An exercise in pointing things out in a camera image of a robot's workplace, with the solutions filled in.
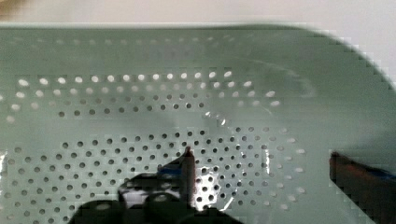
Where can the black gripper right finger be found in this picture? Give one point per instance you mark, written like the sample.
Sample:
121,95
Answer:
371,189

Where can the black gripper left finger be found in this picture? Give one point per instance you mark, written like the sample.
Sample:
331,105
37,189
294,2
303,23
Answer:
163,197

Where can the green strainer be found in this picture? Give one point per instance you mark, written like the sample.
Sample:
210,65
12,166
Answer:
262,108

